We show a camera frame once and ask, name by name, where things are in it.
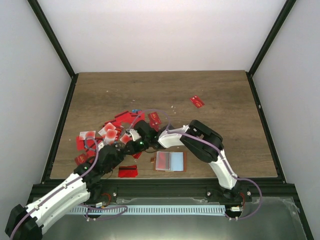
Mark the red VIP card handled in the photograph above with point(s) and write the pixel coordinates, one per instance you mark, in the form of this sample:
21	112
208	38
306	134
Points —
154	118

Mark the red card horizontal stripe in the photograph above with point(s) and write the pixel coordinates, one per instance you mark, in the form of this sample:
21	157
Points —
128	171

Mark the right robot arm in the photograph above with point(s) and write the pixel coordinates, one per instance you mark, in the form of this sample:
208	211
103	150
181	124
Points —
199	139

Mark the lone red VIP card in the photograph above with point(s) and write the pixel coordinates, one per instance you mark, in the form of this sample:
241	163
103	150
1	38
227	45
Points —
197	102

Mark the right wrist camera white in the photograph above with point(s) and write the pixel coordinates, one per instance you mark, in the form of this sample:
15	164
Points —
133	134

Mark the brown leather card holder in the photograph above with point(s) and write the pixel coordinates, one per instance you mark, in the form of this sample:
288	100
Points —
177	162

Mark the black frame front beam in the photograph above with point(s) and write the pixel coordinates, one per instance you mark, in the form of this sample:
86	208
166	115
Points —
209	188

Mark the white card red circle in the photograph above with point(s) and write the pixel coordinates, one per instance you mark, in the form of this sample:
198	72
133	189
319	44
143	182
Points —
110	135

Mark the red card vertical stripe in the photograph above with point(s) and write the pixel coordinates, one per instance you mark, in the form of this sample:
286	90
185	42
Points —
162	161

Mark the light blue slotted rail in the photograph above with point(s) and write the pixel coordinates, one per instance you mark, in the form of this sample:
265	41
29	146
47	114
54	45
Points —
201	210

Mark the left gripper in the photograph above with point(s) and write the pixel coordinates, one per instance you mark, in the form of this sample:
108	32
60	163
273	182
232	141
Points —
119	158

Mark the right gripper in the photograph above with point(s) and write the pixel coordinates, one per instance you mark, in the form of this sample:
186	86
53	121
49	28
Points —
134	149

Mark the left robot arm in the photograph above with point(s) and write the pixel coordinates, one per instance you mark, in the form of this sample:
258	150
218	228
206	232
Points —
31	222

